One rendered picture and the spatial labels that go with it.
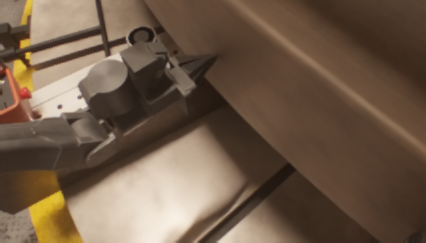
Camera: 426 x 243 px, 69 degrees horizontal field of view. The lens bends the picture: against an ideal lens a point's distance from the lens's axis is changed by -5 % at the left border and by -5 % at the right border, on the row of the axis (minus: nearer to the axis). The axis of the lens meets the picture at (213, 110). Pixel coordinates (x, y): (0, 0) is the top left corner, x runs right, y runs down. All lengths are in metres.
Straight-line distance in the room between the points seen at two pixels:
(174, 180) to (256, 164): 0.30
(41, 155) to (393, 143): 0.43
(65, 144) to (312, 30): 0.35
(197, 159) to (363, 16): 0.89
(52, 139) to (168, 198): 0.76
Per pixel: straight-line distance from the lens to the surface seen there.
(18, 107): 0.87
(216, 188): 1.17
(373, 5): 0.44
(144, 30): 0.92
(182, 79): 0.50
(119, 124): 0.50
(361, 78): 0.41
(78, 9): 1.80
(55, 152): 0.47
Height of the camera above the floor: 1.44
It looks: 61 degrees down
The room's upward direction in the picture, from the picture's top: 2 degrees counter-clockwise
